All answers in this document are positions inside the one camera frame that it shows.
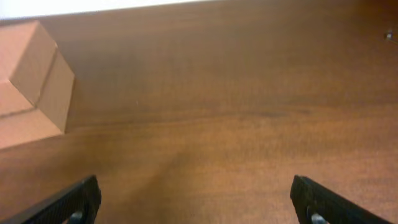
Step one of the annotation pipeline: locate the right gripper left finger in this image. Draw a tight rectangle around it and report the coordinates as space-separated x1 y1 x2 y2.
1 175 101 224

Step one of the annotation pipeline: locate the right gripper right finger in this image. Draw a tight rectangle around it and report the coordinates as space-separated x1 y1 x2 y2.
290 175 390 224

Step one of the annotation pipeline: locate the brown cardboard box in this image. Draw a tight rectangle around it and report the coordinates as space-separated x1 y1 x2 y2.
1 21 75 149

